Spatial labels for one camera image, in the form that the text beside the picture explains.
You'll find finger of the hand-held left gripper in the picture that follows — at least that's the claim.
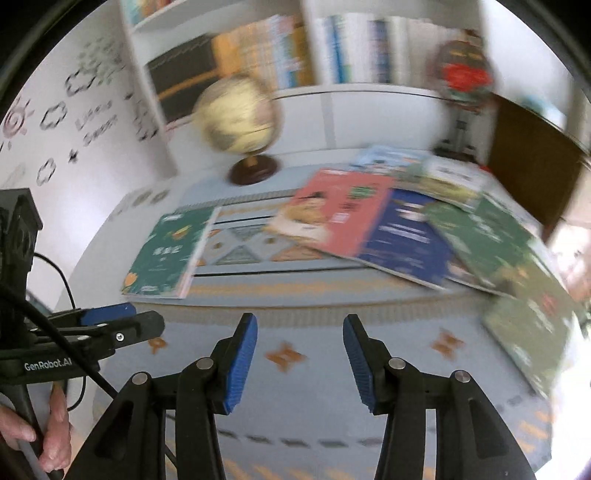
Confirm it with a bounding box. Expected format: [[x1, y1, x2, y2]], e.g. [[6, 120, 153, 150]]
[[51, 302, 137, 327], [30, 310, 165, 358]]

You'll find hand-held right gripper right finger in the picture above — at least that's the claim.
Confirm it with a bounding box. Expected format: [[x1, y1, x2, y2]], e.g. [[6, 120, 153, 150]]
[[342, 314, 536, 480]]

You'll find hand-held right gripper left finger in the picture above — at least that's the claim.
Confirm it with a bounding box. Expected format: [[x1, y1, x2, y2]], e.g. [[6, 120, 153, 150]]
[[69, 313, 258, 480]]

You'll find teal green tulip book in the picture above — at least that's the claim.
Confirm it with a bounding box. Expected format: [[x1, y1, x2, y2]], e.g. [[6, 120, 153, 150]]
[[121, 205, 218, 298]]

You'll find navy blue book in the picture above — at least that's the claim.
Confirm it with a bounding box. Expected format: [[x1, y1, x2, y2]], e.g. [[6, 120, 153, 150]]
[[358, 187, 455, 291]]

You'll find pink book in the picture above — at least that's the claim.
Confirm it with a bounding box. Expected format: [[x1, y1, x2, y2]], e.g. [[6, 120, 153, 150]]
[[263, 168, 397, 258]]

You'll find green beetle book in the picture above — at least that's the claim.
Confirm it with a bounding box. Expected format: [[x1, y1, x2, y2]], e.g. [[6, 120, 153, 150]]
[[422, 194, 539, 296]]

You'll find green caterpillar book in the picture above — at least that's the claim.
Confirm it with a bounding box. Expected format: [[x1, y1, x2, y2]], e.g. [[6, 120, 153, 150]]
[[482, 256, 578, 400]]

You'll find light blue cartoon men book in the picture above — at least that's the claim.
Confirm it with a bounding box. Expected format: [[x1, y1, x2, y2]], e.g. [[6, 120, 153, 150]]
[[348, 144, 432, 185]]

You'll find white book with yellow field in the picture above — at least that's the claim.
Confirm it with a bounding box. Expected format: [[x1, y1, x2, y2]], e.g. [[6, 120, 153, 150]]
[[406, 157, 490, 208]]

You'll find row of black books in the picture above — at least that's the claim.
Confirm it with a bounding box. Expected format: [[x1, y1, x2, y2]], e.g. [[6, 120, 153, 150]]
[[145, 34, 220, 125]]

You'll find row of mixed colourful books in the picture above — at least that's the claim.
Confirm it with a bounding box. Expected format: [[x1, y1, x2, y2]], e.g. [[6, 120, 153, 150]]
[[124, 0, 176, 26]]

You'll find row of orange yellow books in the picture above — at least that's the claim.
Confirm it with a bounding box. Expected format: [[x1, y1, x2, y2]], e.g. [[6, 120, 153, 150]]
[[210, 14, 319, 93]]

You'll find row of white blue books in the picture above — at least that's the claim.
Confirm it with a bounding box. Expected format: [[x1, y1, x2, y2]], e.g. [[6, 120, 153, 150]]
[[314, 14, 481, 86]]

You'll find person's left hand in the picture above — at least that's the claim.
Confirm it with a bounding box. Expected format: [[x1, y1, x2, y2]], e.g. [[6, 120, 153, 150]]
[[0, 382, 73, 474]]

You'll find patterned woven mat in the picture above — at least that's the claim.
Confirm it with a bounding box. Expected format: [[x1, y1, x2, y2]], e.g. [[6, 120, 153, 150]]
[[92, 178, 568, 480]]

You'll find beige globe on wooden base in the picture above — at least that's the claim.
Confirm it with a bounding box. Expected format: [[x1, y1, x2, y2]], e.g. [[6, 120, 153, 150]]
[[191, 74, 284, 186]]

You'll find brown wooden cabinet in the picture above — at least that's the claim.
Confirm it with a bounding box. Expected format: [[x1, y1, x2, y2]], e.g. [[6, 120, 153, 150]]
[[487, 95, 591, 241]]

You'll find round embroidered fan on stand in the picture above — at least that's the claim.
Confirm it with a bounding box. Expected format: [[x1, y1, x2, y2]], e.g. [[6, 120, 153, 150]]
[[427, 30, 497, 160]]

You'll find pale blue tissue box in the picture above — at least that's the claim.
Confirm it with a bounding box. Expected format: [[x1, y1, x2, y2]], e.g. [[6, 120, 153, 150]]
[[522, 95, 567, 131]]

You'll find lettering wall decal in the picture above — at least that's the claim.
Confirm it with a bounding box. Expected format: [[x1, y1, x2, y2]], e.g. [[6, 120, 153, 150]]
[[74, 99, 116, 148]]

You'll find tree branch wall decal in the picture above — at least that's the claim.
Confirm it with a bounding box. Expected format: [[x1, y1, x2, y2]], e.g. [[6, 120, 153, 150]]
[[76, 39, 127, 79]]

